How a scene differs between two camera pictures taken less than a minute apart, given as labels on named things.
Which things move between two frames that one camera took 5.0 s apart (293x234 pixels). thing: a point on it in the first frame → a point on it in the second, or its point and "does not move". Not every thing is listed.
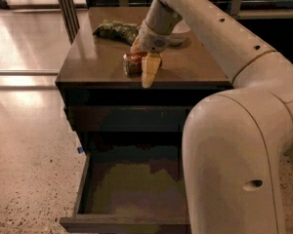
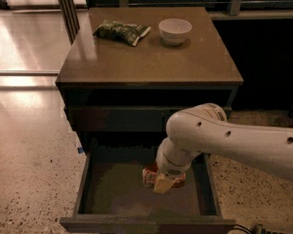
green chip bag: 126,32 does not move
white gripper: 153,38 → 170,170
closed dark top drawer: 128,118 does not move
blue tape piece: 80,149 does not move
